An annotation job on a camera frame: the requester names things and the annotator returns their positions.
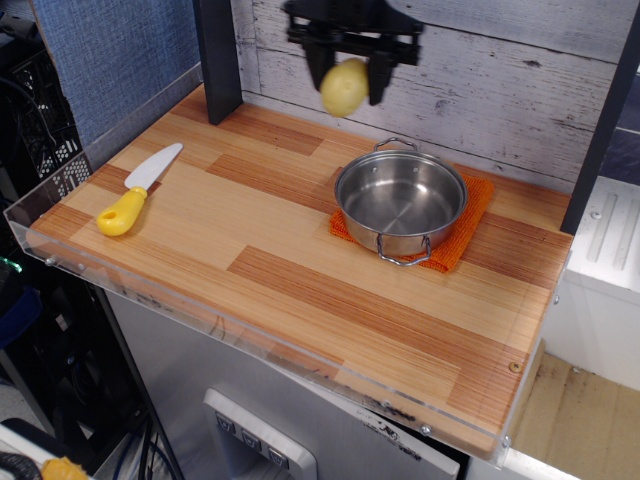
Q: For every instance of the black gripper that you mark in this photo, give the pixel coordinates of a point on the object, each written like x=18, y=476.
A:
x=372, y=29

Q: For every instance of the yellow toy potato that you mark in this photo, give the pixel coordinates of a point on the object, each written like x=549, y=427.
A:
x=344, y=87

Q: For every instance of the stainless steel pot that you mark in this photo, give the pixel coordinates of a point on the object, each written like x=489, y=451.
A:
x=400, y=203

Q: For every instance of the orange knitted cloth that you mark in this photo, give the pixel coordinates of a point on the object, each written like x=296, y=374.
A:
x=445, y=256

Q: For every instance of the clear acrylic table guard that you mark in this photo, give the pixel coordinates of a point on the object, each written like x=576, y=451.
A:
x=234, y=237

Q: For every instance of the black perforated crate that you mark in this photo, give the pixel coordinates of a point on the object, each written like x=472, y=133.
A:
x=46, y=125

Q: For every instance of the white side cabinet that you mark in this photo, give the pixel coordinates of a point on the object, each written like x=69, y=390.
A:
x=593, y=320

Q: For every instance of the silver toy fridge cabinet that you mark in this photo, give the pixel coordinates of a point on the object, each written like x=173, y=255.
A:
x=228, y=414

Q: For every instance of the yellow object bottom corner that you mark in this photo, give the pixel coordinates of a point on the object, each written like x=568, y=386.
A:
x=62, y=469

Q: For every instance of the dark left vertical post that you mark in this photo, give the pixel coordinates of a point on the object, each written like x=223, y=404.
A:
x=219, y=59

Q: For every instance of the dark vertical post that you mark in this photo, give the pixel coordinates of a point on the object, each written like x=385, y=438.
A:
x=219, y=59
x=619, y=89

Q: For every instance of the dark right vertical post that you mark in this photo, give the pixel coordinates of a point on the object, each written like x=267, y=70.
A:
x=619, y=89

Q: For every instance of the yellow handled toy knife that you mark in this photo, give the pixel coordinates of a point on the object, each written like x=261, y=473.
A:
x=121, y=216

